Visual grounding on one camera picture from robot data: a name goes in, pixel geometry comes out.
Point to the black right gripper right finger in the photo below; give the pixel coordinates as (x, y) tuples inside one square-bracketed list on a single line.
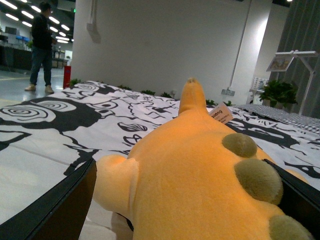
[(300, 200)]

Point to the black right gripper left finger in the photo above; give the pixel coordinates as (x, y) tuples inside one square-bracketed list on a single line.
[(60, 213)]

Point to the orange plush dinosaur toy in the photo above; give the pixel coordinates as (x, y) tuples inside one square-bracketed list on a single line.
[(194, 178)]

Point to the black white patterned bedsheet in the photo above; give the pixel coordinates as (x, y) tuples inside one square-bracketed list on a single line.
[(44, 140)]

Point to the grey checkered blanket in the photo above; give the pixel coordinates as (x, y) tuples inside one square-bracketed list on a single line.
[(303, 122)]

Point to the green potted plant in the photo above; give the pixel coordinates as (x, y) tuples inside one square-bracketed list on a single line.
[(277, 91)]

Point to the white desk lamp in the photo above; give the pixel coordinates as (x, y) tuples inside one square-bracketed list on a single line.
[(302, 70)]

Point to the red box on floor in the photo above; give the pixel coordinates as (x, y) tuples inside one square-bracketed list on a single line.
[(66, 76)]

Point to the dark office counter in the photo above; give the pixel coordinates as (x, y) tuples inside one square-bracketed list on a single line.
[(15, 58)]

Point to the person in black clothes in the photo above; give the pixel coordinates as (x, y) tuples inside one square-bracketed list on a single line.
[(42, 54)]

